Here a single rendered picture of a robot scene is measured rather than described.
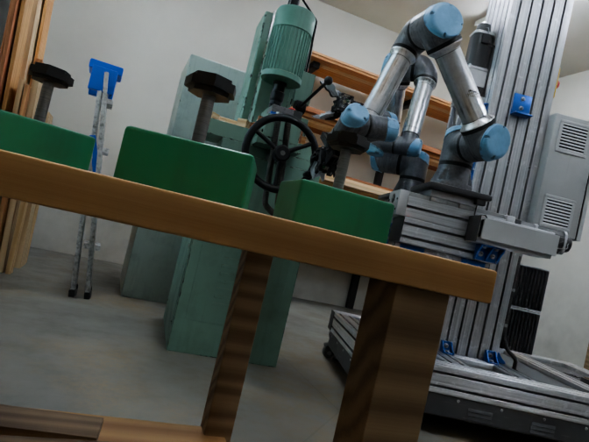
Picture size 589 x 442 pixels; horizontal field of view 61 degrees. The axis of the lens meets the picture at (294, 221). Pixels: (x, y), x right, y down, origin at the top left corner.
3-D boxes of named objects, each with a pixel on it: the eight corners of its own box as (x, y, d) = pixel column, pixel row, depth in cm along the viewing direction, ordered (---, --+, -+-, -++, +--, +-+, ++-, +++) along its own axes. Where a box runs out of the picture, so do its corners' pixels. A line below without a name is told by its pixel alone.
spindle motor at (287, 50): (265, 71, 206) (282, -2, 207) (256, 81, 223) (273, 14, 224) (305, 84, 210) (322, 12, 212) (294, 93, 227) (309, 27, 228)
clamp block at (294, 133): (261, 135, 189) (267, 111, 189) (254, 139, 201) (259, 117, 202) (299, 146, 192) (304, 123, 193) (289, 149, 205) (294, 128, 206)
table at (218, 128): (199, 125, 182) (203, 110, 182) (193, 137, 212) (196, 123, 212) (351, 168, 199) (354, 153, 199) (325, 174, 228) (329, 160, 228)
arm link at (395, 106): (397, 178, 232) (415, 53, 212) (366, 173, 237) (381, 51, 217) (402, 172, 242) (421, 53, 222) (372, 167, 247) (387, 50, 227)
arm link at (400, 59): (399, 18, 179) (335, 135, 172) (416, 7, 168) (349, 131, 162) (422, 38, 182) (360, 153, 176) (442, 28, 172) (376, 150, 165)
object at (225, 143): (220, 146, 194) (223, 137, 194) (214, 153, 214) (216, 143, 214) (315, 173, 205) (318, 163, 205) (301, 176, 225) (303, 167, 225)
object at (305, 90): (293, 100, 236) (300, 69, 236) (287, 104, 244) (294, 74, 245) (309, 105, 238) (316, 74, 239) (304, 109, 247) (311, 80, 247)
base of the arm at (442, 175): (460, 196, 191) (465, 171, 191) (478, 194, 176) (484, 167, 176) (422, 188, 190) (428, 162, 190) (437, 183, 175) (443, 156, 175)
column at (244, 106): (229, 160, 229) (265, 9, 232) (222, 164, 251) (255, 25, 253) (275, 173, 235) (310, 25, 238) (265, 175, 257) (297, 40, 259)
